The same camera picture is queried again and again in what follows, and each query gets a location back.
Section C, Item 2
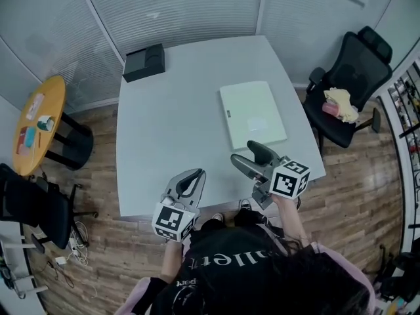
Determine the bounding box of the white item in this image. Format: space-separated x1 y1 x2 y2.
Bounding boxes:
219 81 289 153

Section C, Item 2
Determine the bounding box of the white power strip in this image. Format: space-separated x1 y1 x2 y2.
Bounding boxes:
67 238 81 257

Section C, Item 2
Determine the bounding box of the black box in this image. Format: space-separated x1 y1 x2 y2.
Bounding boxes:
122 43 167 83

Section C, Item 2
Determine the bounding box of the round wooden side table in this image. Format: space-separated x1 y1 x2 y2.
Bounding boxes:
12 75 95 177

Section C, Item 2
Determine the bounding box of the black mesh office chair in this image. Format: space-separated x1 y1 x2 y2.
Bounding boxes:
301 26 394 151

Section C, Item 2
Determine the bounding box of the pink and white packet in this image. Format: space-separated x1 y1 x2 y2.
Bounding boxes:
26 93 45 121

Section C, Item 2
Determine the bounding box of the teal packet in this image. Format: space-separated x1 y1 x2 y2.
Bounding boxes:
24 127 37 148

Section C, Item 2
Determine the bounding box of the person's right forearm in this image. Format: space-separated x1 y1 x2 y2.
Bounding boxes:
272 194 311 248

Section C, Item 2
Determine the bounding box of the white cable bundle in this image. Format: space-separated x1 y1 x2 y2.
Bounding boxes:
65 220 90 267

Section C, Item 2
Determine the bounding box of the black bag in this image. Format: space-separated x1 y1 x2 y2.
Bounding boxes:
373 251 420 305

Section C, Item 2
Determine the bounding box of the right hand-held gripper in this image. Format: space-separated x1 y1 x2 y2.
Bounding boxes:
230 140 312 210

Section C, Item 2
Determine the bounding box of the person's left forearm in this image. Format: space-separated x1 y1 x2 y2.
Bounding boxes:
159 240 185 284

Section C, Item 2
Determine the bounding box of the yellow cloth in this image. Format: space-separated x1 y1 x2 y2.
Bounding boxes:
323 87 360 124

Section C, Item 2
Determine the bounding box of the black swivel chair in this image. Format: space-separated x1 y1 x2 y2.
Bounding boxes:
0 162 100 254

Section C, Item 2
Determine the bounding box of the white metal rack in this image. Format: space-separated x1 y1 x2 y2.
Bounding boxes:
0 223 49 301

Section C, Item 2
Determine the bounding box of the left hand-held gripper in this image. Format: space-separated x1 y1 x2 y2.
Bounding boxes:
151 168 207 243

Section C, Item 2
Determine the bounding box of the pink pouch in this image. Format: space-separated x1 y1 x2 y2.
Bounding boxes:
322 101 341 117

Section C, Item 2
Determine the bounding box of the grey table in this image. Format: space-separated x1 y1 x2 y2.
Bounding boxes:
116 34 327 218

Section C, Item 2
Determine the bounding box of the person's black and pink top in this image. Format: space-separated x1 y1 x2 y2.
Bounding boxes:
114 210 377 315

